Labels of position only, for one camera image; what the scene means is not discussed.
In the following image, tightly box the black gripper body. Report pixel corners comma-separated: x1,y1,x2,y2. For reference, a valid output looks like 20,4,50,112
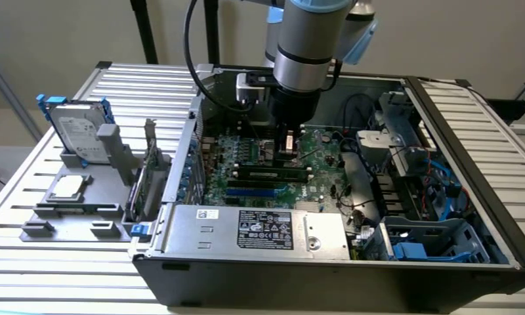
270,85,323,128

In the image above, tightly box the RAM stick with white label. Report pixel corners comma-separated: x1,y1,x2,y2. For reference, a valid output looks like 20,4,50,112
284,129,298,154

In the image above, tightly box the black RAM stick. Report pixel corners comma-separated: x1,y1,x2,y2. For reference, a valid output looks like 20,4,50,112
238,165,311,182

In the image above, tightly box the black expansion slot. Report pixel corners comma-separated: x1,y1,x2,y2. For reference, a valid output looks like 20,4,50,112
226,178,288,189

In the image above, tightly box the blue expansion slot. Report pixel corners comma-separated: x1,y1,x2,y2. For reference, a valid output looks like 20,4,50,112
226,186,291,199

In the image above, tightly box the green motherboard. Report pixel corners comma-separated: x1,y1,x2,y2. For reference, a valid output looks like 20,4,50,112
196,124,380,230

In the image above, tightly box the silver chipset heatsink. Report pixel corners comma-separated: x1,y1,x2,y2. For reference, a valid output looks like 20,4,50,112
295,201,324,213

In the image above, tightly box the silver power supply unit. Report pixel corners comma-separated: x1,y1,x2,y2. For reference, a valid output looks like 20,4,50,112
160,203,352,262

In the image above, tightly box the green graphics card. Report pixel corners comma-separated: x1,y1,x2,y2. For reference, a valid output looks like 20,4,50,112
126,118,170,224

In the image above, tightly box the grey disk bay with blue clips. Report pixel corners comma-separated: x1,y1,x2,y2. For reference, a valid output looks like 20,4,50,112
374,215,494,264

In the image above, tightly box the blue case latch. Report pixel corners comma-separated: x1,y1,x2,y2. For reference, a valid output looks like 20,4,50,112
131,222,152,238

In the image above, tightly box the black open PC case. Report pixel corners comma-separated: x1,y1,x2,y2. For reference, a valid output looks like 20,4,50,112
128,64,525,308

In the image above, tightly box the silver hard disk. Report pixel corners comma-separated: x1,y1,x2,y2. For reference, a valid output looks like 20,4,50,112
48,103,111,165

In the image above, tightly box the silver CPU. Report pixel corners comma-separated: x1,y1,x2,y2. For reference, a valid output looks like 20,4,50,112
54,175,88,198

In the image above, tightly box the grey parts rack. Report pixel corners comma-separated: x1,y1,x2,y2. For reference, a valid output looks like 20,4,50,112
20,123,178,244

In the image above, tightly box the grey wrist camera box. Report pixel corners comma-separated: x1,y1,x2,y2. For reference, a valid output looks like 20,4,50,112
235,72,275,104

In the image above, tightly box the black frame post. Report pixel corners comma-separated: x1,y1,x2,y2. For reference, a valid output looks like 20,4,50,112
203,0,223,66
130,0,160,65

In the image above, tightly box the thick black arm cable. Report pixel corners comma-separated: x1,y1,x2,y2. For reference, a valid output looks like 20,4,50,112
183,0,256,114

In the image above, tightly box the blue disk wire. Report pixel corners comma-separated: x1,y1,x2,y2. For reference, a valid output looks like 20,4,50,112
423,156,471,230

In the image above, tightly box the thin black table cable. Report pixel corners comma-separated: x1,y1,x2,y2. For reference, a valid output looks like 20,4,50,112
418,76,511,127

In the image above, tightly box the blue disk bracket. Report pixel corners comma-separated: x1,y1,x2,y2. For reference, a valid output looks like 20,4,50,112
36,94,116,169

